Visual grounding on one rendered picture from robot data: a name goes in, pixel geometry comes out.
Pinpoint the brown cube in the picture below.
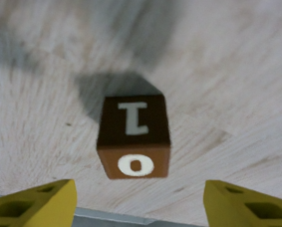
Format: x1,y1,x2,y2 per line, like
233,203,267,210
97,96,174,181

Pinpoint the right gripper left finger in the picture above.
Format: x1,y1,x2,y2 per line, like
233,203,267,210
0,179,78,227

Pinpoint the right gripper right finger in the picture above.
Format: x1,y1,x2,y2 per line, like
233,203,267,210
203,179,282,227

